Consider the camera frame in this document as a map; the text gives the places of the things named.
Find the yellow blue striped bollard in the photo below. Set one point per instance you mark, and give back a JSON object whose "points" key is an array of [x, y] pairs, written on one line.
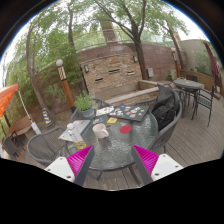
{"points": [[46, 116]]}

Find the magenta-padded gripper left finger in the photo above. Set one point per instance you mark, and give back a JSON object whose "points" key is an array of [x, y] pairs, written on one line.
{"points": [[78, 161]]}

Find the closed maroon patio umbrella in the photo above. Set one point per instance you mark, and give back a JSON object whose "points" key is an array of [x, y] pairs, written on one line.
{"points": [[212, 63]]}

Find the small blue picture card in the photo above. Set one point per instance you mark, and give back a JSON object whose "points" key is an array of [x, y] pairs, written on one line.
{"points": [[98, 120]]}

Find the clear white-capped drink bottle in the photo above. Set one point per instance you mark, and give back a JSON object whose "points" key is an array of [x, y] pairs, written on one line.
{"points": [[77, 138]]}

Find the wooden bench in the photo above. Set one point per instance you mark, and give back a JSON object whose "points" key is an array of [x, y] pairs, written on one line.
{"points": [[20, 125]]}

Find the white ceramic mug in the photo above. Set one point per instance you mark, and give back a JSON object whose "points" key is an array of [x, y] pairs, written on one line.
{"points": [[100, 131]]}

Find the flat round red coaster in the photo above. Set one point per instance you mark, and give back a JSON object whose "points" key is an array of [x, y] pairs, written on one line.
{"points": [[126, 129]]}

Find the round dark patio table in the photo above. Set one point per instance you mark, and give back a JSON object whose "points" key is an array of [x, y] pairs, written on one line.
{"points": [[186, 83]]}

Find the silver laptop with stickers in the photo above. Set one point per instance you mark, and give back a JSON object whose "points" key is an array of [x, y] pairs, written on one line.
{"points": [[83, 126]]}

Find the dark-trunked green tree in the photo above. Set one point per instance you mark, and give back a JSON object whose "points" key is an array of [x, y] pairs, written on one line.
{"points": [[140, 58]]}

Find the black jacket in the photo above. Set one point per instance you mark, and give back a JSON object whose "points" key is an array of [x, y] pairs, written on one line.
{"points": [[165, 106]]}

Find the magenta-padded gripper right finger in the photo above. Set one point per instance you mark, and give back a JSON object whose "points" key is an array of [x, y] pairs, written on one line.
{"points": [[146, 160]]}

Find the black wall lantern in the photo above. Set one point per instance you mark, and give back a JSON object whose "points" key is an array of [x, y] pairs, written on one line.
{"points": [[86, 68], [135, 58]]}

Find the green plant in teal pot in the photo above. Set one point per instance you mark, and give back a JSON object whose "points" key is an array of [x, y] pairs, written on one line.
{"points": [[85, 103]]}

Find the grey wall utility box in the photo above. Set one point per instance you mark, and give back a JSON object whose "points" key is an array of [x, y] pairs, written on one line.
{"points": [[150, 72]]}

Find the black metal patio chair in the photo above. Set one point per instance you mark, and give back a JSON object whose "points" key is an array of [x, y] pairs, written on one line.
{"points": [[204, 100]]}

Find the black laptop with stickers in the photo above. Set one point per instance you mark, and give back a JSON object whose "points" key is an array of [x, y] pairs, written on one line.
{"points": [[130, 112]]}

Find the wooden globe lamp post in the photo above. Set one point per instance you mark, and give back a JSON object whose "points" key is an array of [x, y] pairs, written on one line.
{"points": [[65, 85], [176, 63]]}

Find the leaning green tree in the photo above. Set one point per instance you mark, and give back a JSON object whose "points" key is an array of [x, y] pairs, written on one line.
{"points": [[31, 73]]}

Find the yellow square card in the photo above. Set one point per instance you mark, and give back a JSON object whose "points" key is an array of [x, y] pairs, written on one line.
{"points": [[112, 120]]}

